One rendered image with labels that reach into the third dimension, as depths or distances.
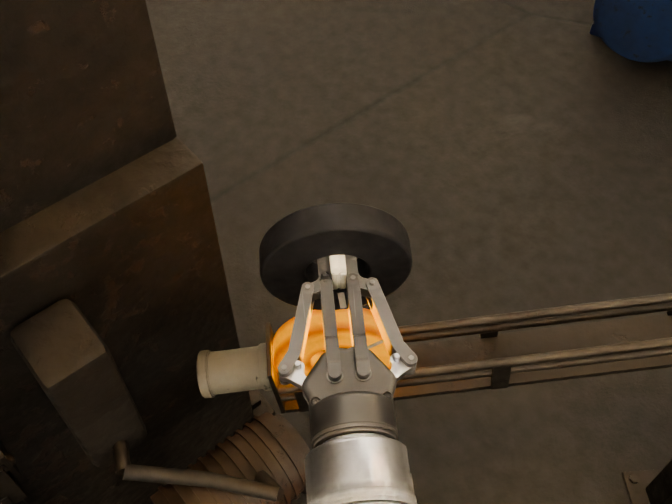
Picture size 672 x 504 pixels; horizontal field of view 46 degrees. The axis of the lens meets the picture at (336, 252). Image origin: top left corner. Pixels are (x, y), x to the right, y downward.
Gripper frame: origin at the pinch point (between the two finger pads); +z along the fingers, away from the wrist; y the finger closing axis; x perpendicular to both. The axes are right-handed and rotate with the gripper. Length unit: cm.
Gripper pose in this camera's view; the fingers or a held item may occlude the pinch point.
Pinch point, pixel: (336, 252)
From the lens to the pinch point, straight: 78.4
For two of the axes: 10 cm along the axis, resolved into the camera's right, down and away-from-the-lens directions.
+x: 0.0, -5.5, -8.3
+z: -0.8, -8.3, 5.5
